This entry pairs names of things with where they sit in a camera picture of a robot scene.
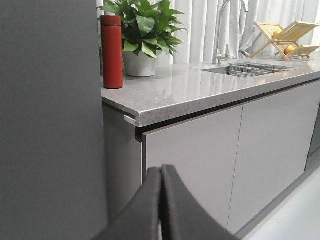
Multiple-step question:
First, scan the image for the grey left cabinet door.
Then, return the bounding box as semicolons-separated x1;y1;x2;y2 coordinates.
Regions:
142;105;243;227

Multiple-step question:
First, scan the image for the grey stone countertop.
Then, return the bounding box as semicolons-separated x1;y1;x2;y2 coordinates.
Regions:
101;52;320;128

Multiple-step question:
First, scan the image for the metal sink drain basket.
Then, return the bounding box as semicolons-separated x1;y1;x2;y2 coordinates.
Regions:
227;63;293;77

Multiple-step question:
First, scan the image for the wooden folding dish rack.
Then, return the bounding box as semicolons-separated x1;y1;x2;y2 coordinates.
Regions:
250;20;320;61

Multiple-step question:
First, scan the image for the yellow fruit on rack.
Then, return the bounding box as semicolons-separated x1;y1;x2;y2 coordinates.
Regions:
272;29;282;38

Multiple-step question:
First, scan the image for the chrome kitchen faucet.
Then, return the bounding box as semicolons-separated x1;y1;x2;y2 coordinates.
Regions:
212;0;249;65

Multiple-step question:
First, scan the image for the stainless steel sink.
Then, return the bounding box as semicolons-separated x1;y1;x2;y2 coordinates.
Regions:
200;62;298;78

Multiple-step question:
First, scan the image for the white curtain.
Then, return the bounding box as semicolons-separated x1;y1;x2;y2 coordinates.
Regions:
97;0;320;64

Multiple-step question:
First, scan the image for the green leafy potted plant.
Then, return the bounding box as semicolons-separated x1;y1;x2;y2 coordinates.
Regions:
97;0;186;59

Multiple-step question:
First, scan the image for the grey right cabinet door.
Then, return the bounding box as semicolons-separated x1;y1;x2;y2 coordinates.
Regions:
227;81;320;233

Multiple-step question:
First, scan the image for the grey cabinet door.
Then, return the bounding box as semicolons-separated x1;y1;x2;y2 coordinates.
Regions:
227;81;320;233
142;105;243;227

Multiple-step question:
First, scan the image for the dark grey fridge door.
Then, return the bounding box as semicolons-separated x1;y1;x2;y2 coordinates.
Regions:
0;0;108;240

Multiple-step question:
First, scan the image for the orange fruit on rack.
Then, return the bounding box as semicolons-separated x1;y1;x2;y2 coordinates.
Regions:
284;45;296;55

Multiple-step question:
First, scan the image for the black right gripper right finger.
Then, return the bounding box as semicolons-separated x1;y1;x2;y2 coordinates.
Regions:
159;164;236;240

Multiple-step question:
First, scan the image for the red thermos bottle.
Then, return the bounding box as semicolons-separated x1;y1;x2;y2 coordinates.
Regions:
100;15;123;89

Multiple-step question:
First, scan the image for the white ribbed plant pot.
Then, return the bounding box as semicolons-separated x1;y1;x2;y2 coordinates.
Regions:
122;51;156;77

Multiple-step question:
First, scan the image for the grey cabinet side panel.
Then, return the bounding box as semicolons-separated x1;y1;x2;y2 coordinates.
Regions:
102;103;142;224

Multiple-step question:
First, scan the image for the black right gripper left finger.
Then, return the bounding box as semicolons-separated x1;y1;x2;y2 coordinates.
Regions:
95;167;162;240

